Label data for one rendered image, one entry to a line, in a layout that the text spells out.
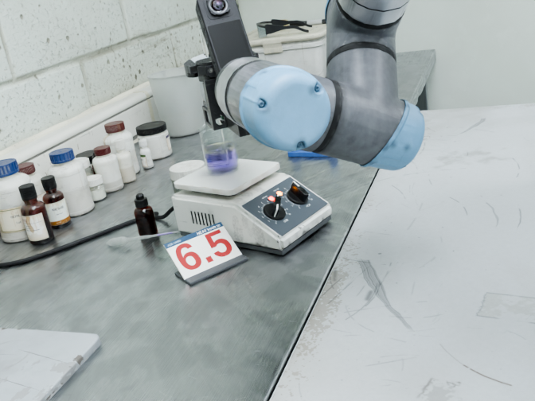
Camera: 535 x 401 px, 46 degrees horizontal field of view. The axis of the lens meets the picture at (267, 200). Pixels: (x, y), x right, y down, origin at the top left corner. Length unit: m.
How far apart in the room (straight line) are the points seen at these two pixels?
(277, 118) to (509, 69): 1.76
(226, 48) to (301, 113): 0.20
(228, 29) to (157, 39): 1.08
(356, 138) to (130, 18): 1.18
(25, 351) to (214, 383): 0.24
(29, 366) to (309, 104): 0.41
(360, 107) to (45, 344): 0.43
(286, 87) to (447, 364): 0.30
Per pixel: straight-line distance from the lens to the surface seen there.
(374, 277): 0.78
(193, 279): 0.84
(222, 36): 0.76
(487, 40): 2.27
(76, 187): 1.16
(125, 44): 1.70
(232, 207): 0.87
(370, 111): 0.63
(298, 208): 0.90
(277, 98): 0.57
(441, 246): 0.85
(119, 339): 0.76
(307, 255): 0.85
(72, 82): 1.49
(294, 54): 1.96
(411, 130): 0.66
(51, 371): 0.72
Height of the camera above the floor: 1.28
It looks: 21 degrees down
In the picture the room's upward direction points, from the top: 9 degrees counter-clockwise
